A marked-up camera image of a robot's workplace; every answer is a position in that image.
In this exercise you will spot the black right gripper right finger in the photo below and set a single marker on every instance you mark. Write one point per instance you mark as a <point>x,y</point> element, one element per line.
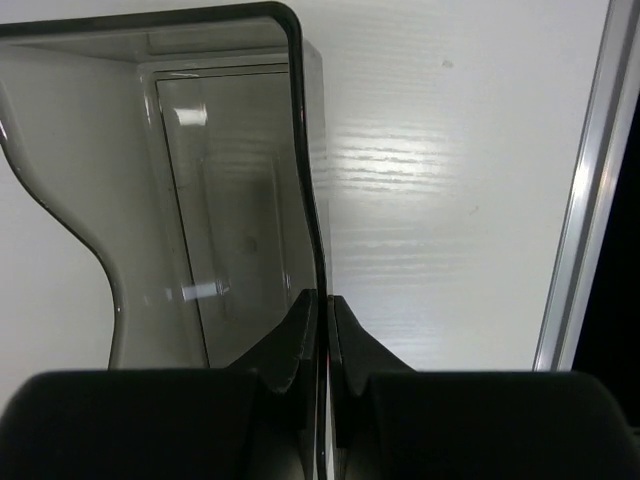
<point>374,394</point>

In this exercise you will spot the smoky transparent plastic container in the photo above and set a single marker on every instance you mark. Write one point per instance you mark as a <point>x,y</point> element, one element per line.
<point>177,147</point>

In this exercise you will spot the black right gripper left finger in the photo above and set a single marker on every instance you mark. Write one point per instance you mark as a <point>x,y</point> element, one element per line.
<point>267,419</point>

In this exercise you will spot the aluminium table frame rail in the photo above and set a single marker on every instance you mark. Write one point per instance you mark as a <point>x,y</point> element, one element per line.
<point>608,120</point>

